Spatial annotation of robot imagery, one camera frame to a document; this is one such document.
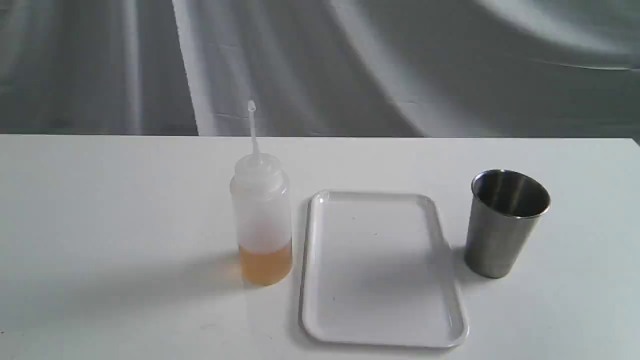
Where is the translucent squeeze bottle amber liquid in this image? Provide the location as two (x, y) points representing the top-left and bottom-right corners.
(230, 100), (293, 287)

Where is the stainless steel cup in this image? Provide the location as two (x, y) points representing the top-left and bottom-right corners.
(464, 169), (551, 280)

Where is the white rectangular plastic tray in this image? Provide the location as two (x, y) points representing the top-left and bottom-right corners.
(299, 190), (469, 350)

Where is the grey draped backdrop cloth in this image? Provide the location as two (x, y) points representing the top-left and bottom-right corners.
(0, 0), (640, 141)

